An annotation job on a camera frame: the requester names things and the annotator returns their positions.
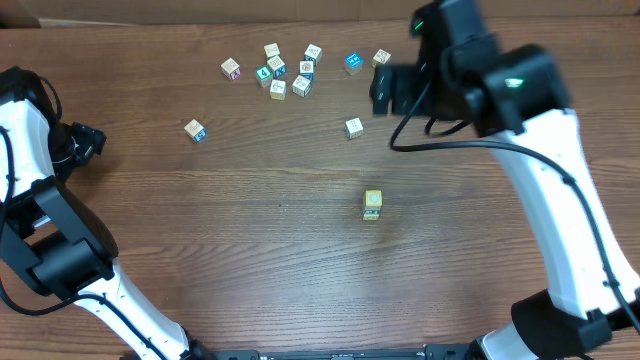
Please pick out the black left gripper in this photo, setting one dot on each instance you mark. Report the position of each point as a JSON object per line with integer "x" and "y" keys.
{"x": 92, "y": 141}

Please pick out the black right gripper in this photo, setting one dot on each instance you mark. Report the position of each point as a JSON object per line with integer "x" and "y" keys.
{"x": 406, "y": 83}

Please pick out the wooden block table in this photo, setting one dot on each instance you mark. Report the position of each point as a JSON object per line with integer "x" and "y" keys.
{"x": 354, "y": 128}

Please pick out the yellow letter C block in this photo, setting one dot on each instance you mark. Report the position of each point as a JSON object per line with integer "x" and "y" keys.
{"x": 372, "y": 199}

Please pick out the wooden block green side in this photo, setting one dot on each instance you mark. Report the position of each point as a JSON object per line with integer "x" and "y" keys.
{"x": 372, "y": 211}

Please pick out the wooden block blue corner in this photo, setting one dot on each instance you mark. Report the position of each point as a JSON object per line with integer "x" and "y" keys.
{"x": 196, "y": 131}

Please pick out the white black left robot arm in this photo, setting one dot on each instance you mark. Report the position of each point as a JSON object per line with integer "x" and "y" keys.
{"x": 51, "y": 240}

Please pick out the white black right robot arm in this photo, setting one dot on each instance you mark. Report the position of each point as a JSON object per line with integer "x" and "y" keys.
{"x": 521, "y": 111}

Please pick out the wooden block far right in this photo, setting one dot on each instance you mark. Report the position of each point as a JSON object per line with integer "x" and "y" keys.
{"x": 381, "y": 57}

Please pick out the blue top block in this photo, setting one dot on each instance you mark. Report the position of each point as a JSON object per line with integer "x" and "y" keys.
{"x": 353, "y": 63}

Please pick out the wooden block top middle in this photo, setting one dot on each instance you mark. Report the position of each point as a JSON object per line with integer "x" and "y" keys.
{"x": 313, "y": 53}

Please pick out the wooden block blue middle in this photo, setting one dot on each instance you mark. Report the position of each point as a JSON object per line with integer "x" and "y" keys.
{"x": 306, "y": 69}

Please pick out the wooden block black edge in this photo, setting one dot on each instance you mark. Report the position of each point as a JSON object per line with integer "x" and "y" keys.
{"x": 302, "y": 86}

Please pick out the wooden block yellow edge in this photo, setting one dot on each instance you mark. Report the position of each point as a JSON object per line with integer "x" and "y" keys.
{"x": 278, "y": 90}

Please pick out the wooden block blue side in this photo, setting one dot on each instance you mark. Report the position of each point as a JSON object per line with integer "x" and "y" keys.
{"x": 277, "y": 66}

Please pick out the wooden block top left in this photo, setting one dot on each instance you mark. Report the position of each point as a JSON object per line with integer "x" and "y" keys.
{"x": 271, "y": 50}

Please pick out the green number four block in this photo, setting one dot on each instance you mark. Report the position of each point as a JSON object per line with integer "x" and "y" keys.
{"x": 264, "y": 76}

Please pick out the cardboard strip at back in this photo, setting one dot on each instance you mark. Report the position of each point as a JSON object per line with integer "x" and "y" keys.
{"x": 36, "y": 13}

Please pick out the wooden block red side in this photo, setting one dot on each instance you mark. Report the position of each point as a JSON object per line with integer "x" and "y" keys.
{"x": 231, "y": 69}

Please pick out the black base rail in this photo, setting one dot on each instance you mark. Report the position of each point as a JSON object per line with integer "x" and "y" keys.
{"x": 340, "y": 354}

